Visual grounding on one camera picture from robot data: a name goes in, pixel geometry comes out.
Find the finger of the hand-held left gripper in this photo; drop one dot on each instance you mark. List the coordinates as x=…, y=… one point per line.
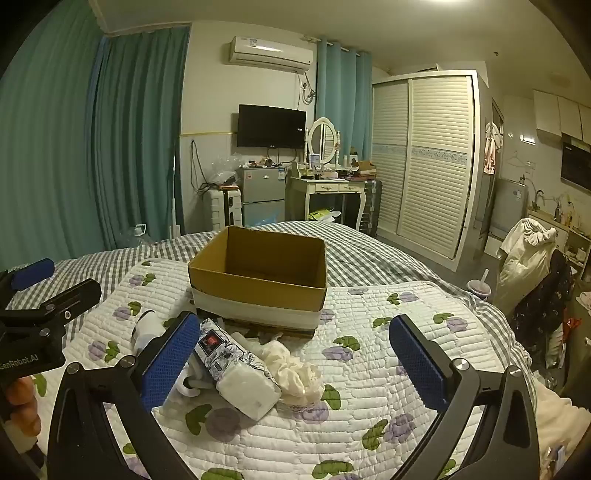
x=32, y=273
x=69, y=297

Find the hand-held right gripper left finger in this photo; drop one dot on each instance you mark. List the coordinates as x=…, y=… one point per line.
x=168, y=362

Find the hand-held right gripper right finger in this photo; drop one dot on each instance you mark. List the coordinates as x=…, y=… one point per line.
x=418, y=362

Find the black white patterned tissue pack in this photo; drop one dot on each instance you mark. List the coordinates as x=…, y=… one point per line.
x=240, y=374

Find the brown cardboard box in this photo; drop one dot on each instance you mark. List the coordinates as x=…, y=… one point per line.
x=258, y=295

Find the cream fabric scrunchie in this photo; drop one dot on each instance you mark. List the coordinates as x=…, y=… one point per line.
x=295, y=369

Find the person's left hand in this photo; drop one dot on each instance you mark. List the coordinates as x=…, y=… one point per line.
x=23, y=406

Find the white floral quilted blanket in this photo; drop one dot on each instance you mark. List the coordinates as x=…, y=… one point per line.
x=351, y=415

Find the clear water jug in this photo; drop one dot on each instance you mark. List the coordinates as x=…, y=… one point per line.
x=136, y=237

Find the drink cup with straw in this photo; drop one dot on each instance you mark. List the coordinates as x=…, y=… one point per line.
x=478, y=290

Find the teal window curtain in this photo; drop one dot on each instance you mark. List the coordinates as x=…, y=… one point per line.
x=143, y=138
x=41, y=161

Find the dark floral garment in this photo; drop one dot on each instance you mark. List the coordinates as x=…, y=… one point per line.
x=545, y=300

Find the white mop pole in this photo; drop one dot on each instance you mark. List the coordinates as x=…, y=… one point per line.
x=174, y=203

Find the silver suitcase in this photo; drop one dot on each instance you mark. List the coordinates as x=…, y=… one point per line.
x=371, y=207

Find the white ribbed suitcase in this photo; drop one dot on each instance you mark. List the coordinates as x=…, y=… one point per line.
x=224, y=210

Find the yellow green bag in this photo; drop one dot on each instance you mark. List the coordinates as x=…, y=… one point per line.
x=321, y=215

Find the grey mini fridge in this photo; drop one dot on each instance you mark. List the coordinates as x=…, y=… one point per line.
x=261, y=194

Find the clear plastic bag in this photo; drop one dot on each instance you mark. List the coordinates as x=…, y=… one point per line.
x=221, y=173

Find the white dressing table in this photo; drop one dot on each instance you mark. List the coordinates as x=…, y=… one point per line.
x=328, y=187

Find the white louvred wardrobe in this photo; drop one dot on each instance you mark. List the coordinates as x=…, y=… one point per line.
x=434, y=161

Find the pink hanging clothes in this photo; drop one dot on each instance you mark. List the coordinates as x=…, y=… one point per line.
x=490, y=152

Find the white oval vanity mirror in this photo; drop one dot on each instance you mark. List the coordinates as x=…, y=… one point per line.
x=322, y=138

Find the black range hood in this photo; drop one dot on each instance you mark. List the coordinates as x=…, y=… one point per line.
x=575, y=161

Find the light blue curtain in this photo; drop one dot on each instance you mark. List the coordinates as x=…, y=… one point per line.
x=344, y=101

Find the black wall television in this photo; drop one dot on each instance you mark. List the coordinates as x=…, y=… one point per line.
x=271, y=125

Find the white wall cabinets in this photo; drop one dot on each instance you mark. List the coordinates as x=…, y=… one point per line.
x=554, y=110

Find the white wall air conditioner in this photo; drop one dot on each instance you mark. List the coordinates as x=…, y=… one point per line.
x=270, y=53

